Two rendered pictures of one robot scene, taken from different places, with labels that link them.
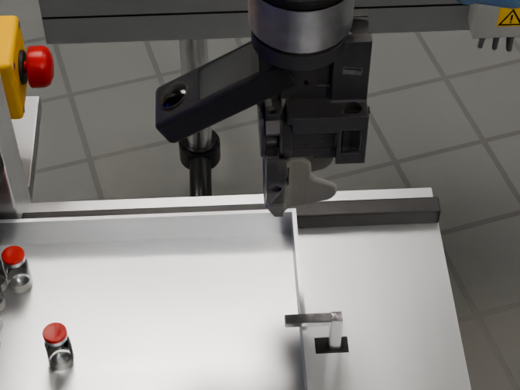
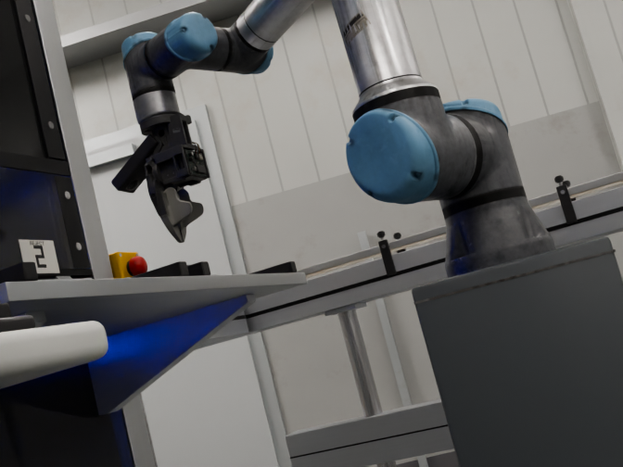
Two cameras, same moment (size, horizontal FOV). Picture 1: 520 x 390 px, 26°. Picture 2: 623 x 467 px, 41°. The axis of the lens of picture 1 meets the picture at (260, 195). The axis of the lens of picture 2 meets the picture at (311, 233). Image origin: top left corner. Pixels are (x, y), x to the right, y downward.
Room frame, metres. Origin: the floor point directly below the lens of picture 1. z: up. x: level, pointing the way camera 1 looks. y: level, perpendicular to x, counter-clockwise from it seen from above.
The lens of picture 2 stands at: (-0.56, -0.82, 0.74)
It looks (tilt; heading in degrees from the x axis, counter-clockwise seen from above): 8 degrees up; 25
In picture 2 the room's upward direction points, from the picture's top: 14 degrees counter-clockwise
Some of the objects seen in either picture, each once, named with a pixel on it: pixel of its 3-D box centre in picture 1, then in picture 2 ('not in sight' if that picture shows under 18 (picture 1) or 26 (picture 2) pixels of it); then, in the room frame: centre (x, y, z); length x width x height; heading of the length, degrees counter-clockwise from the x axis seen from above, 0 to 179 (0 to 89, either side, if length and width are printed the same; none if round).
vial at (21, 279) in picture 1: (16, 269); not in sight; (0.61, 0.22, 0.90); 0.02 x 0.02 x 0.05
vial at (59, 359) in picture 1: (58, 347); not in sight; (0.53, 0.17, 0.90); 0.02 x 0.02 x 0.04
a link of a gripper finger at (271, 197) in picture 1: (275, 159); (159, 190); (0.60, -0.01, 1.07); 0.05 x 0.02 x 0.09; 3
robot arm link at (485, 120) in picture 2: not in sight; (466, 153); (0.59, -0.53, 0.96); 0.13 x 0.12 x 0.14; 162
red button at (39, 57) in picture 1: (32, 66); (135, 267); (0.78, 0.22, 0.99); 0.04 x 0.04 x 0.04; 3
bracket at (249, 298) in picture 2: not in sight; (174, 357); (0.62, 0.05, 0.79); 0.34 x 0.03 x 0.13; 93
